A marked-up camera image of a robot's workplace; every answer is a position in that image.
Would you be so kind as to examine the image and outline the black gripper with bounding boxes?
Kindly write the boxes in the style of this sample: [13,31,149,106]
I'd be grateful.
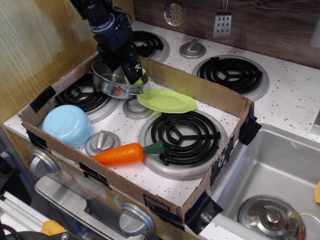
[92,12,143,85]

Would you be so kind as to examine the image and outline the small steel pan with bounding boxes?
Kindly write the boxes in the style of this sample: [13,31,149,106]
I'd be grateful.
[91,59,149,99]

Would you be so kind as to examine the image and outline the green toy broccoli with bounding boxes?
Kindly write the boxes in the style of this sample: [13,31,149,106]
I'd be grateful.
[124,68,146,86]

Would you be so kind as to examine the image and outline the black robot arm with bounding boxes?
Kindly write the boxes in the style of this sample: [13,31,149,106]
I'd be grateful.
[71,0,144,85]

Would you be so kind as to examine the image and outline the back left black burner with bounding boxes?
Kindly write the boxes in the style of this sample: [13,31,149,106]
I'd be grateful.
[131,31,170,63]

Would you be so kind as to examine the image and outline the black burner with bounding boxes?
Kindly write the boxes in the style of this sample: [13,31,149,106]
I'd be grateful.
[192,55,270,102]
[131,31,170,63]
[138,110,228,181]
[48,72,120,124]

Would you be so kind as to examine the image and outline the brown cardboard fence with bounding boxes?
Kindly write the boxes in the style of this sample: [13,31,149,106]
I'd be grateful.
[18,46,262,235]

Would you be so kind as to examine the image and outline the silver stovetop knob centre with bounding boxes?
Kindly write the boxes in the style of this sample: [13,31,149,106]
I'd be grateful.
[123,98,154,120]

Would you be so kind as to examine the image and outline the silver stovetop knob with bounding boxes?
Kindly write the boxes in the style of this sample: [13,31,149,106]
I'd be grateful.
[179,39,207,59]
[85,130,120,156]
[123,98,154,120]

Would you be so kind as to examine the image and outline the front left black burner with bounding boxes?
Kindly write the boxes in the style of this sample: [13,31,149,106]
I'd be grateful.
[48,72,120,124]

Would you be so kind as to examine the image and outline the light green plastic plate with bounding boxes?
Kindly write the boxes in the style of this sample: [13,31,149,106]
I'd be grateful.
[137,88,197,114]

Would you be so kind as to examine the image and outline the hanging steel strainer spoon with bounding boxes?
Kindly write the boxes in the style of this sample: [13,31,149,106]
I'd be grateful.
[163,0,186,27]

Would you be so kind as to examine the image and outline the silver stovetop knob back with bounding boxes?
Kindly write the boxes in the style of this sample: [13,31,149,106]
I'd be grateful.
[179,39,207,59]

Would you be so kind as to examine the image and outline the silver stovetop knob front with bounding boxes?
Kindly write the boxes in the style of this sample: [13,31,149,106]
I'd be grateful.
[85,130,120,156]

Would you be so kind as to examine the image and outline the light blue upturned bowl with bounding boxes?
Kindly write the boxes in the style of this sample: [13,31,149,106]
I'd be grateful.
[42,105,92,149]

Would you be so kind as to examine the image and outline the orange toy carrot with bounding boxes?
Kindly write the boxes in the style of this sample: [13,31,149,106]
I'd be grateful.
[92,141,165,166]

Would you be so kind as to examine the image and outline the hanging steel slotted spatula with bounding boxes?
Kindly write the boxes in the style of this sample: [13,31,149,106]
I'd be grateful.
[213,0,232,38]

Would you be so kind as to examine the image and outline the front right black burner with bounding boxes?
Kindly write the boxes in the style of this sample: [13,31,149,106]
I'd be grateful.
[138,110,228,181]

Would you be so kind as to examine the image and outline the back right black burner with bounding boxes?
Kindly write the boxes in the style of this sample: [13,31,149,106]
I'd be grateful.
[192,55,270,102]

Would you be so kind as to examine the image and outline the left silver oven knob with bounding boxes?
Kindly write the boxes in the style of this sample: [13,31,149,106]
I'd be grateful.
[29,149,60,178]

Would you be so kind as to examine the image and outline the silver oven knob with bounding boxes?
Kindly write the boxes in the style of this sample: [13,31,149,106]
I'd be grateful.
[29,149,60,178]
[119,202,155,237]

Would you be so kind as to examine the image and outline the right silver oven knob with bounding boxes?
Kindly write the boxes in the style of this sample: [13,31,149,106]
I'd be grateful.
[119,202,155,237]

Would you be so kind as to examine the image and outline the orange object bottom left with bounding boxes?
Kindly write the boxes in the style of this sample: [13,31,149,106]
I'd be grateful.
[40,220,66,236]

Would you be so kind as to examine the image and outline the stainless steel sink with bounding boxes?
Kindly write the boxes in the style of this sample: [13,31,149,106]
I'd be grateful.
[212,124,320,240]

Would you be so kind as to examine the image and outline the steel pot lid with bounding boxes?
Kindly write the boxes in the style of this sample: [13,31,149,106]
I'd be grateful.
[237,195,306,240]

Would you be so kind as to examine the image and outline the orange object in sink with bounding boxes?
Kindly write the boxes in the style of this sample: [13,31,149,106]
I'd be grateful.
[314,181,320,204]

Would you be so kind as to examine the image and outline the silver oven door handle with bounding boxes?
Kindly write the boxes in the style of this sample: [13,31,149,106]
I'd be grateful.
[35,176,149,240]

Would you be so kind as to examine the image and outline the black cable bottom left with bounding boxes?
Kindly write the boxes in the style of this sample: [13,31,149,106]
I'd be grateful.
[0,223,21,240]

